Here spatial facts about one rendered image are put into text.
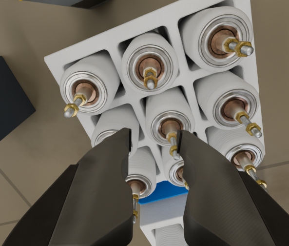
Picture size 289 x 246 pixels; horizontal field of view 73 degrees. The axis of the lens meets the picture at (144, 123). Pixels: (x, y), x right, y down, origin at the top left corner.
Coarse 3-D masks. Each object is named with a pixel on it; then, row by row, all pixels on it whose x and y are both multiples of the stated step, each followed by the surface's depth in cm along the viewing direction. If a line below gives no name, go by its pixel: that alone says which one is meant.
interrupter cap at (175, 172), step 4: (176, 164) 41; (180, 164) 41; (172, 168) 41; (176, 168) 41; (180, 168) 42; (172, 172) 42; (176, 172) 42; (180, 172) 42; (172, 176) 43; (176, 176) 43; (180, 176) 43; (172, 180) 43; (176, 180) 43; (180, 180) 43; (176, 184) 44; (180, 184) 44
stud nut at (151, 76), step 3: (150, 75) 25; (153, 75) 26; (144, 78) 26; (147, 78) 25; (150, 78) 25; (153, 78) 25; (156, 78) 26; (144, 81) 25; (156, 81) 25; (144, 84) 25; (156, 84) 25
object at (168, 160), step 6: (162, 150) 48; (168, 150) 45; (162, 156) 47; (168, 156) 43; (180, 156) 41; (168, 162) 42; (174, 162) 41; (168, 168) 42; (168, 174) 43; (168, 180) 44
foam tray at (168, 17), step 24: (192, 0) 34; (216, 0) 34; (240, 0) 33; (144, 24) 35; (168, 24) 35; (72, 48) 37; (96, 48) 37; (120, 48) 41; (120, 72) 40; (192, 72) 39; (216, 72) 39; (240, 72) 41; (120, 96) 42; (144, 96) 42; (192, 96) 42; (96, 120) 48; (144, 120) 44; (144, 144) 48; (264, 144) 47
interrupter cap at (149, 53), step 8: (144, 48) 30; (152, 48) 30; (160, 48) 30; (136, 56) 31; (144, 56) 31; (152, 56) 31; (160, 56) 31; (168, 56) 31; (128, 64) 31; (136, 64) 32; (144, 64) 32; (160, 64) 32; (168, 64) 31; (128, 72) 32; (136, 72) 32; (160, 72) 32; (168, 72) 32; (136, 80) 33; (160, 80) 33; (168, 80) 32; (144, 88) 33; (160, 88) 33
